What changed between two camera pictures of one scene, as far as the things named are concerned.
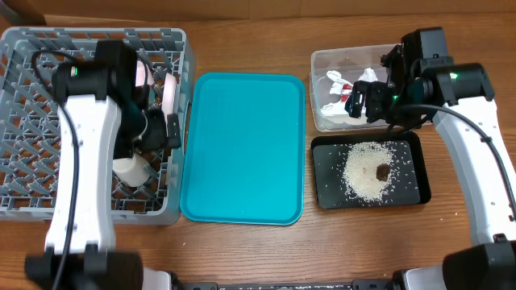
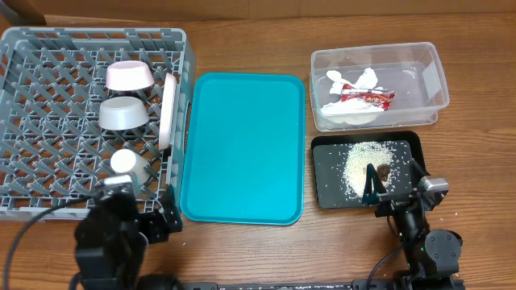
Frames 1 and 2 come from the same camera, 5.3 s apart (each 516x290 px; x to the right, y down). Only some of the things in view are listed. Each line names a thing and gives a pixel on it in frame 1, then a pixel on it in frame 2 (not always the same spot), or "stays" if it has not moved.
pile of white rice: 359,167 stays
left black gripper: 159,138 to 158,230
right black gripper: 372,101 to 394,204
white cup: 131,171 stays
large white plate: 168,95 stays
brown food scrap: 382,171 stays
